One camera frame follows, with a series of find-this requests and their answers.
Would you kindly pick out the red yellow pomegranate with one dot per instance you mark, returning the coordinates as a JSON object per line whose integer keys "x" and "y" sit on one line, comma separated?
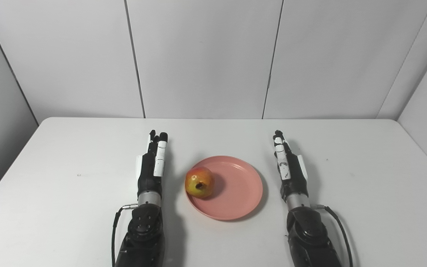
{"x": 198, "y": 181}

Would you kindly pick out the pink round plate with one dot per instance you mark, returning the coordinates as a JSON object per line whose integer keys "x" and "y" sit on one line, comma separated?
{"x": 232, "y": 189}

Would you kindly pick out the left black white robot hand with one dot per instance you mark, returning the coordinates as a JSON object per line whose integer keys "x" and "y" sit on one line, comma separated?
{"x": 148, "y": 174}

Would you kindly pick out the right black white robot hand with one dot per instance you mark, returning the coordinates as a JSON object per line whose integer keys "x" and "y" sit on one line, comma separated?
{"x": 291, "y": 174}

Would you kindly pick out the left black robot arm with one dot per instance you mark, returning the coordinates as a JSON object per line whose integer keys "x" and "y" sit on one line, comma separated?
{"x": 143, "y": 233}

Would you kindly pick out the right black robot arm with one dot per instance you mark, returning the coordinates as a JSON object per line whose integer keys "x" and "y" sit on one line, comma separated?
{"x": 310, "y": 237}

